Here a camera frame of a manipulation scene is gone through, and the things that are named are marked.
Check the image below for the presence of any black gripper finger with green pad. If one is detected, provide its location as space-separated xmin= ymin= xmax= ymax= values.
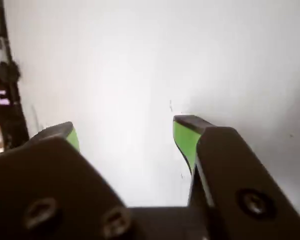
xmin=0 ymin=121 xmax=132 ymax=240
xmin=173 ymin=114 xmax=300 ymax=240

